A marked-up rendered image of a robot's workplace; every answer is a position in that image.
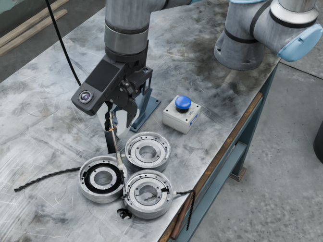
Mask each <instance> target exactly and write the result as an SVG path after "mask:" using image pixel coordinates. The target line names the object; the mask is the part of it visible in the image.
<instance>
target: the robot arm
mask: <svg viewBox="0 0 323 242"><path fill-rule="evenodd" d="M197 1H201V0H106V7H105V30H104V43H105V49H104V50H105V55H104V56H103V58H102V59H101V60H100V62H99V63H98V64H97V65H96V67H95V68H94V69H93V71H92V72H91V73H90V74H89V76H88V77H87V78H86V80H85V81H84V82H83V83H82V84H81V86H80V87H79V88H78V90H77V91H76V92H75V93H74V95H73V96H72V98H71V101H72V103H73V104H74V105H75V106H76V107H77V108H78V109H79V110H81V111H83V112H84V113H86V114H87V115H89V116H94V115H95V114H96V113H97V115H98V118H99V120H100V123H101V125H102V127H103V129H104V131H106V130H108V129H109V128H110V123H109V118H110V111H113V110H114V109H115V108H116V106H117V107H118V108H119V109H118V110H117V111H116V118H117V120H118V124H117V126H116V127H117V133H116V136H117V137H118V138H119V139H120V140H121V139H122V138H123V137H125V136H126V135H127V133H128V131H129V130H130V128H131V125H132V124H133V123H134V121H135V120H136V119H137V118H138V116H139V109H138V108H137V104H136V102H135V101H136V100H135V98H136V97H137V96H139V95H140V93H141V89H142V88H143V93H142V95H143V96H144V95H145V94H146V93H147V92H148V91H150V85H151V78H152V72H153V70H152V69H151V68H149V67H147V66H146V60H147V52H148V45H149V39H148V33H149V22H150V15H151V13H152V12H156V11H161V10H165V9H169V8H174V7H178V6H183V5H191V4H192V3H194V2H197ZM315 3H316V0H230V2H229V7H228V12H227V17H226V21H225V26H224V30H223V32H222V33H221V35H220V37H219V38H218V40H217V41H216V43H215V47H214V55H215V58H216V59H217V61H218V62H219V63H221V64H222V65H224V66H225V67H228V68H230V69H234V70H239V71H247V70H252V69H255V68H257V67H258V66H260V65H261V63H262V61H263V58H264V46H266V47H267V48H268V49H270V50H271V51H272V52H274V53H275V54H277V56H278V57H281V58H282V59H284V60H286V61H287V62H294V61H297V60H299V59H301V58H302V57H303V56H305V55H306V54H307V53H308V52H309V51H310V50H311V49H312V48H313V47H314V46H315V45H316V43H317V42H318V41H319V39H320V37H321V35H322V33H323V28H322V27H321V25H320V24H317V23H316V20H317V18H318V15H319V9H318V7H317V5H316V4H315ZM143 70H144V71H145V70H148V72H146V73H145V72H144V71H143ZM147 79H149V85H148V87H147V88H146V80H147ZM145 88H146V89H145Z"/></svg>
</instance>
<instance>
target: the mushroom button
mask: <svg viewBox="0 0 323 242"><path fill-rule="evenodd" d="M175 105H176V106H177V107H178V108H180V109H187V108H189V107H190V106H191V100H190V98H188V97H186V96H179V97H178V98H177V99H176V100H175Z"/></svg>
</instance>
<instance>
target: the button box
mask: <svg viewBox="0 0 323 242"><path fill-rule="evenodd" d="M178 97H179V96H178V95H177V96H176V97H175V98H174V99H173V101H172V102H171V103H170V104H169V105H168V106H167V108H166V109H165V110H164V111H163V118H162V123H163V124H165V125H167V126H169V127H171V128H173V129H175V130H177V131H179V132H181V133H183V134H185V135H186V134H187V133H188V132H189V130H190V129H191V128H192V126H193V125H194V124H195V122H196V121H197V120H198V119H199V114H200V109H201V106H200V105H198V104H196V103H193V102H191V106H190V107H189V108H187V109H180V108H178V107H177V106H176V105H175V100H176V99H177V98H178Z"/></svg>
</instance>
